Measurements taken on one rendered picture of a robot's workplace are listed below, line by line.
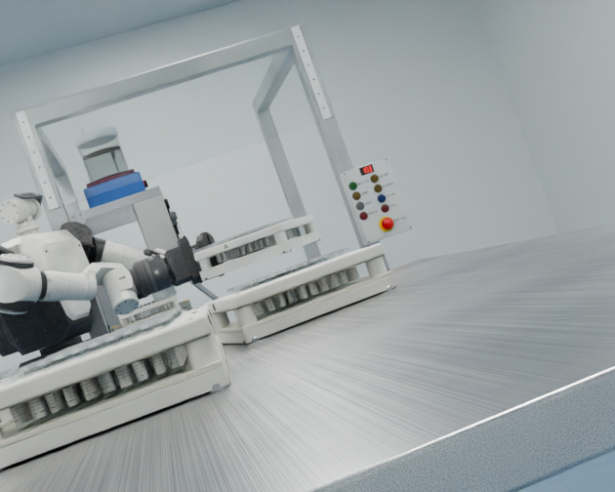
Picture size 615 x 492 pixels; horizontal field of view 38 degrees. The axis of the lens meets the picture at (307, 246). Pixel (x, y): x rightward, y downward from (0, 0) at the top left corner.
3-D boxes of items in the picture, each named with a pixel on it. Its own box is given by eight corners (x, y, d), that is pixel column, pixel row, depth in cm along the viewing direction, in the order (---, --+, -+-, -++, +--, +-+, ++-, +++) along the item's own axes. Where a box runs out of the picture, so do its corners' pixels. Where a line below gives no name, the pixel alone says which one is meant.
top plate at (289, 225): (315, 221, 237) (312, 213, 237) (282, 230, 214) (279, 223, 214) (235, 249, 246) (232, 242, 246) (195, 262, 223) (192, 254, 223)
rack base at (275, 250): (321, 238, 237) (318, 230, 237) (289, 251, 214) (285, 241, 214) (241, 266, 246) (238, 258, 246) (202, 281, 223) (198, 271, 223)
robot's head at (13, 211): (5, 234, 246) (-6, 204, 246) (27, 231, 256) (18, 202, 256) (24, 226, 244) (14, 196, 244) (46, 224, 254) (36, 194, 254)
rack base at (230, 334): (397, 286, 135) (391, 270, 135) (246, 344, 128) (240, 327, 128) (347, 294, 159) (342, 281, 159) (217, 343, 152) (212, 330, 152)
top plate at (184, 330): (213, 334, 85) (205, 313, 85) (-42, 426, 83) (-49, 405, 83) (213, 323, 110) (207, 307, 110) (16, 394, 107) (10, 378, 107)
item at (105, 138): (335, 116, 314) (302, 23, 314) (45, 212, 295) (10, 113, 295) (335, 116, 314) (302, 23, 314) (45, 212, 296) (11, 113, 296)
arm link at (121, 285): (141, 252, 224) (97, 268, 221) (155, 285, 218) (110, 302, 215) (148, 277, 233) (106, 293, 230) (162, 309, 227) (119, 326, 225)
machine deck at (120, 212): (162, 196, 308) (158, 185, 308) (54, 232, 302) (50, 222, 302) (161, 215, 369) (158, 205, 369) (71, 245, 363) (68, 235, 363)
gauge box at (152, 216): (182, 249, 308) (162, 193, 308) (151, 259, 306) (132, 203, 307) (180, 252, 330) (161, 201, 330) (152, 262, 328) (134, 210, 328)
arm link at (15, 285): (90, 269, 213) (12, 267, 200) (85, 312, 214) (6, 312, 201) (69, 263, 221) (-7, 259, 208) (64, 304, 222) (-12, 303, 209)
